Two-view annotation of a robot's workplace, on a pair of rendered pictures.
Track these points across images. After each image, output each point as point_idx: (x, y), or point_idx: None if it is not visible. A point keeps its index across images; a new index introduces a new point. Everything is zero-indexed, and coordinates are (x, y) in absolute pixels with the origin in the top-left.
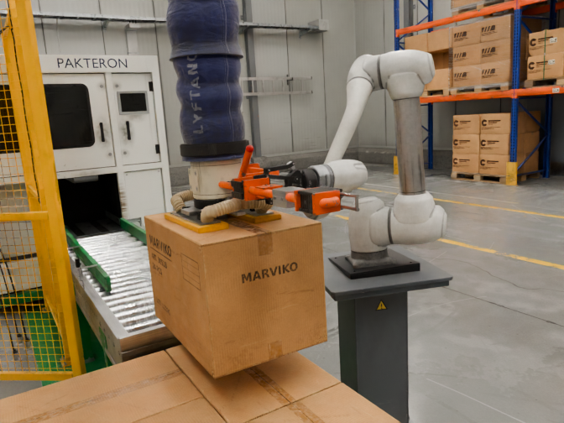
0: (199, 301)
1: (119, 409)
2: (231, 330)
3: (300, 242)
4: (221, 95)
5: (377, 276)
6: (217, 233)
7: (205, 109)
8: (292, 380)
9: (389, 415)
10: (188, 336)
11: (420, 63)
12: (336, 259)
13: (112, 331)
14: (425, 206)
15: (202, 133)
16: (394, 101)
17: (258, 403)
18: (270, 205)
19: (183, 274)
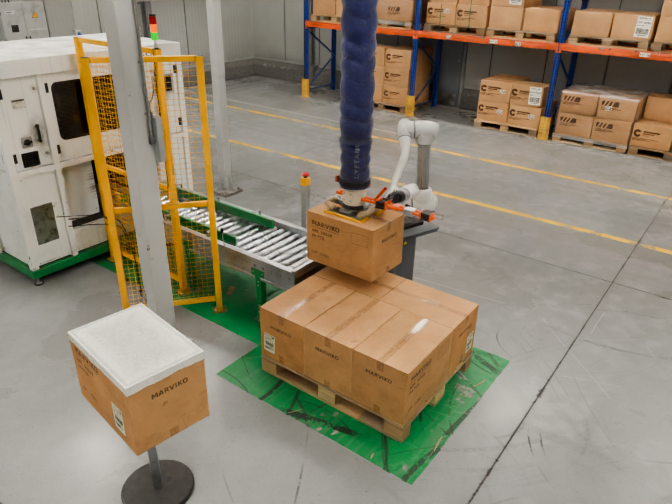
0: (365, 252)
1: (325, 300)
2: (377, 262)
3: (398, 223)
4: (367, 161)
5: (406, 229)
6: (369, 223)
7: (360, 167)
8: (386, 280)
9: (432, 288)
10: (348, 266)
11: (434, 130)
12: None
13: (282, 268)
14: (429, 195)
15: (358, 178)
16: (419, 145)
17: (380, 290)
18: None
19: (351, 240)
